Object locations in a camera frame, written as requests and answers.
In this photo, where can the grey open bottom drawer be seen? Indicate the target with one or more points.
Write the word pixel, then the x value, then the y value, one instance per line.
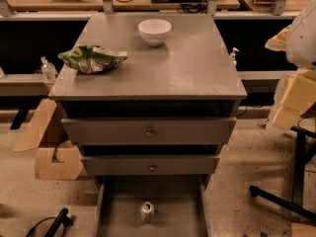
pixel 179 202

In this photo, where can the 7up soda can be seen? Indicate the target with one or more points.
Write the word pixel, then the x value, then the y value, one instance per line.
pixel 147 211

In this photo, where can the clear plastic bottle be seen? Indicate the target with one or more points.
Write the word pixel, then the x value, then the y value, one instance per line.
pixel 48 70

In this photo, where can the grey top drawer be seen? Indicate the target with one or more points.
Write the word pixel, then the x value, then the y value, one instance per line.
pixel 145 131

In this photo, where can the brown cardboard box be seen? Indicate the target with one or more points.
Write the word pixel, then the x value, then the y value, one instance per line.
pixel 56 157

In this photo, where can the wooden workbench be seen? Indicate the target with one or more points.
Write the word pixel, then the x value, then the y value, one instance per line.
pixel 73 5

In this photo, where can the grey drawer cabinet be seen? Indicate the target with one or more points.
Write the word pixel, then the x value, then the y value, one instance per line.
pixel 189 76

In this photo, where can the black chair leg with cable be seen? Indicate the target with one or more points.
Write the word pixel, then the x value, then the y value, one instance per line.
pixel 62 220

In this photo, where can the black metal stand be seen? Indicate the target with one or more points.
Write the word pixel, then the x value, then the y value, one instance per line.
pixel 305 150

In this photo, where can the green chip bag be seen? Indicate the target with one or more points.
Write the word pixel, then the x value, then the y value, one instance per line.
pixel 90 59

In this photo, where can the white pump dispenser bottle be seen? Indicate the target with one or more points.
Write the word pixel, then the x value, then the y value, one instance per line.
pixel 233 55

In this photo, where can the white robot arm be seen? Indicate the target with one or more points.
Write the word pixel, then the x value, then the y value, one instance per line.
pixel 295 94

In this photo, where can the white ceramic bowl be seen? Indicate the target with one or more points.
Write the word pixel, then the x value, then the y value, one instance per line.
pixel 154 31

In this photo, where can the grey middle drawer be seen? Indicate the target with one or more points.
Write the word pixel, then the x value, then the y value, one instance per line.
pixel 150 165

